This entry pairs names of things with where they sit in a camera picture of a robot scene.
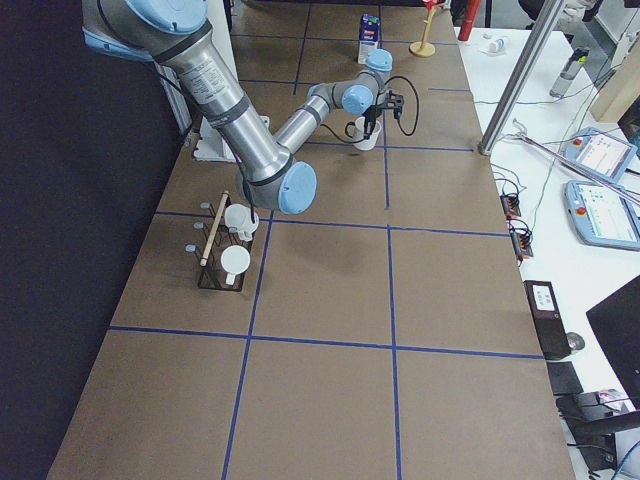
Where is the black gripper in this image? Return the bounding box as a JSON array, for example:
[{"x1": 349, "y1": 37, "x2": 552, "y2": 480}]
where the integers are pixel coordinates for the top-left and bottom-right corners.
[{"x1": 363, "y1": 90, "x2": 404, "y2": 140}]

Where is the white smiley face cup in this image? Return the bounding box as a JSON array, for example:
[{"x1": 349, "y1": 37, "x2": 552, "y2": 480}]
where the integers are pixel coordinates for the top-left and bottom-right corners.
[{"x1": 344, "y1": 116, "x2": 382, "y2": 151}]

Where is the blue milk carton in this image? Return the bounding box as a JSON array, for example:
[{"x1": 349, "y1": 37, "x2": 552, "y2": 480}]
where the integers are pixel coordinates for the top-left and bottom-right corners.
[{"x1": 357, "y1": 13, "x2": 381, "y2": 65}]

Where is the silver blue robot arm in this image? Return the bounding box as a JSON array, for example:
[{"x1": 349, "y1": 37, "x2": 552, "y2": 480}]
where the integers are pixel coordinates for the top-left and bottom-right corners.
[{"x1": 82, "y1": 0, "x2": 403, "y2": 214}]

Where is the wooden mug tree stand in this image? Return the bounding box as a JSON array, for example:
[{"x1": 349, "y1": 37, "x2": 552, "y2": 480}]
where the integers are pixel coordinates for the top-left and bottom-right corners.
[{"x1": 409, "y1": 1, "x2": 444, "y2": 58}]

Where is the red bottle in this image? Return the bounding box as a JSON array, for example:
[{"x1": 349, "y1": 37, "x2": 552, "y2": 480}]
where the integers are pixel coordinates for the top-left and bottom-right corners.
[{"x1": 457, "y1": 0, "x2": 481, "y2": 42}]

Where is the metal rod stand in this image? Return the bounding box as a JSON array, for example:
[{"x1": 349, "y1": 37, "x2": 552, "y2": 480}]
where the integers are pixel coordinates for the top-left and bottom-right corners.
[{"x1": 512, "y1": 119, "x2": 639, "y2": 206}]

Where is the white ribbed mug left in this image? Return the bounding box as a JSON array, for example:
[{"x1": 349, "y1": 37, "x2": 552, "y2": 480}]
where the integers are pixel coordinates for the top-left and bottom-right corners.
[{"x1": 224, "y1": 203, "x2": 259, "y2": 242}]

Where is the white ribbed HOME mug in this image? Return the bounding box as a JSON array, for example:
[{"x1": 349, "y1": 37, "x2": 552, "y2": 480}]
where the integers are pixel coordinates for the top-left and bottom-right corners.
[{"x1": 220, "y1": 245, "x2": 251, "y2": 286}]

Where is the clear water bottle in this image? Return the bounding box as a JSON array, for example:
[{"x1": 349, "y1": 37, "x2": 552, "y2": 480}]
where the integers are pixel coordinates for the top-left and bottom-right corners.
[{"x1": 549, "y1": 47, "x2": 590, "y2": 98}]

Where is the far teach pendant tablet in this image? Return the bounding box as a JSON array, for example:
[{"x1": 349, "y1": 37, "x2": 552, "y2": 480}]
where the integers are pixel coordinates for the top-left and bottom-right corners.
[{"x1": 561, "y1": 127, "x2": 637, "y2": 183}]

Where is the teach pendant tablet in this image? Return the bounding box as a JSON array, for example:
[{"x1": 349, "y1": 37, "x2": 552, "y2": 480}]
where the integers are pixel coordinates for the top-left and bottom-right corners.
[
  {"x1": 561, "y1": 127, "x2": 637, "y2": 183},
  {"x1": 563, "y1": 181, "x2": 639, "y2": 251}
]

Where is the near teach pendant tablet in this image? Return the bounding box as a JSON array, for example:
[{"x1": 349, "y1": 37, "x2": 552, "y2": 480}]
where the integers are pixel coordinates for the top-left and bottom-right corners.
[{"x1": 563, "y1": 181, "x2": 639, "y2": 251}]

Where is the black box on desk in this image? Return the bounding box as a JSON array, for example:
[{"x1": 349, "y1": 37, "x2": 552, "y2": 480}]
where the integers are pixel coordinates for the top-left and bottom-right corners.
[{"x1": 523, "y1": 280, "x2": 571, "y2": 360}]

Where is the black monitor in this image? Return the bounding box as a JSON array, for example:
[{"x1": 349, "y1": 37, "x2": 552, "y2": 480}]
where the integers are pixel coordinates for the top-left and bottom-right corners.
[{"x1": 587, "y1": 278, "x2": 639, "y2": 406}]

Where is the black wire mug rack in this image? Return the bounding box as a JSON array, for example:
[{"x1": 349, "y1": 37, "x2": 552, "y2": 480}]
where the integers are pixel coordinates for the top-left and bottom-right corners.
[{"x1": 185, "y1": 191, "x2": 256, "y2": 292}]

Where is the aluminium frame post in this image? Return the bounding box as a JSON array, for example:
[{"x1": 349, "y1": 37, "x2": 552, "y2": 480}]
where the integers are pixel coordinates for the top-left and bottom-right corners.
[{"x1": 478, "y1": 0, "x2": 565, "y2": 156}]

